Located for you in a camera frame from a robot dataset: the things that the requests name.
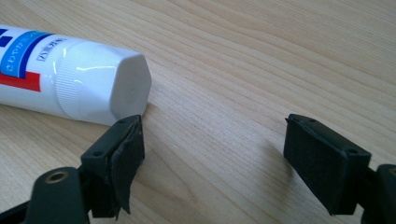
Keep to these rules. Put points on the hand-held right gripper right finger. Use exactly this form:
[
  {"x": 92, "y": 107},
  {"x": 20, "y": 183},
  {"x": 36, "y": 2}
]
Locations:
[{"x": 323, "y": 168}]

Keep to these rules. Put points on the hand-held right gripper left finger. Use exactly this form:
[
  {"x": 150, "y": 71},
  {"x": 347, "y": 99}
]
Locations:
[{"x": 107, "y": 168}]

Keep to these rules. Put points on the white toothpaste tube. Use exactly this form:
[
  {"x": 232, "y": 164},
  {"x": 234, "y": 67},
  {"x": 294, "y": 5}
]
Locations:
[{"x": 77, "y": 81}]

